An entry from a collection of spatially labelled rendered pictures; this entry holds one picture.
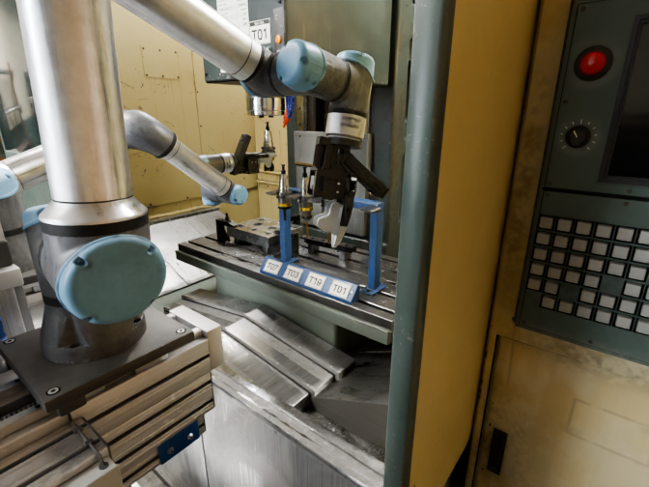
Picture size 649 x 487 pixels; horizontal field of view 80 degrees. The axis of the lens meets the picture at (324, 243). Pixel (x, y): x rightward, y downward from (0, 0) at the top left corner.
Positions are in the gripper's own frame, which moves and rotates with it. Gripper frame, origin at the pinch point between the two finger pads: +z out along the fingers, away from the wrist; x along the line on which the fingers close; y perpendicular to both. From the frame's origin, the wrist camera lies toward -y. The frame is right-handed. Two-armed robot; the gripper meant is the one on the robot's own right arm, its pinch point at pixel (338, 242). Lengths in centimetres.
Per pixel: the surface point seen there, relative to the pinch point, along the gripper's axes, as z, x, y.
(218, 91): -60, -205, 38
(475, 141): -21.9, 14.7, -16.8
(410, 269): -0.5, 22.3, -5.5
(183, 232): 33, -178, 49
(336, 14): -70, -70, -7
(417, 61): -28.5, 25.1, 0.5
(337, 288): 24, -49, -17
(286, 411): 46.3, -12.4, 2.9
